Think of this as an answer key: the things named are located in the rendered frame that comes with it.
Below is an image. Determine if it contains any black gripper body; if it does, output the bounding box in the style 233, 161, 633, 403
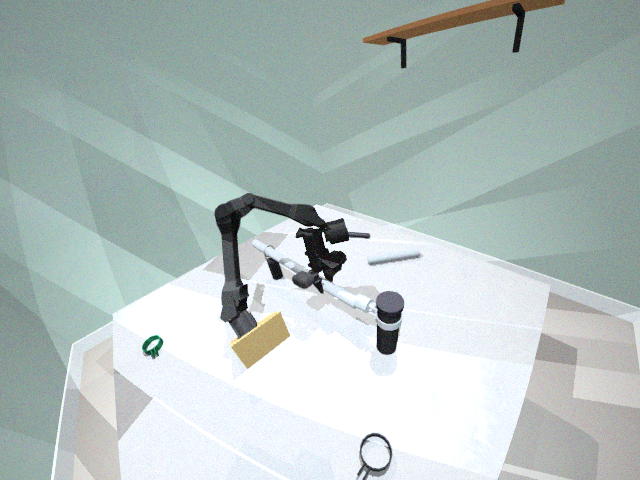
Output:
292, 246, 329, 290

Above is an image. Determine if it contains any grey metal cup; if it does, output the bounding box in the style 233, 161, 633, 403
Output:
353, 294, 403, 331

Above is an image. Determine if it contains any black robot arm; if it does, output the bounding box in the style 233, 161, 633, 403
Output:
214, 193, 349, 340

